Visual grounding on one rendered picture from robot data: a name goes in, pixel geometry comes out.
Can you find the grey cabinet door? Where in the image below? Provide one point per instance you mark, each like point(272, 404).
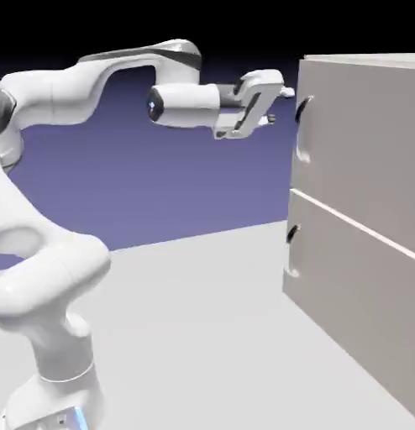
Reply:
point(362, 141)
point(345, 295)

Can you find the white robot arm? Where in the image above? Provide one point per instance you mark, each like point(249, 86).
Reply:
point(59, 90)

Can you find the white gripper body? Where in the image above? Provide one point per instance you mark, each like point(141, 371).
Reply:
point(265, 84)

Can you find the grey painted cabinet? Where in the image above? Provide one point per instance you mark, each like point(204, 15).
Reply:
point(362, 302)

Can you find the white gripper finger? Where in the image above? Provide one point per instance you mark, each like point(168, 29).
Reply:
point(268, 119)
point(288, 91)

